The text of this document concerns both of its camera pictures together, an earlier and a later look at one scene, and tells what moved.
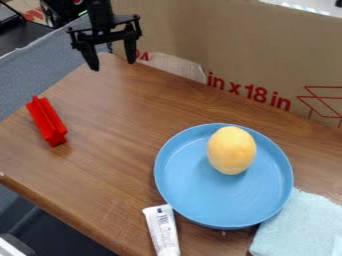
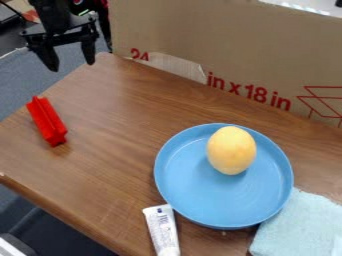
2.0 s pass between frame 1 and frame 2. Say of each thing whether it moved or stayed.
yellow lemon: stayed
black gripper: moved
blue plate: stayed
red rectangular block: stayed
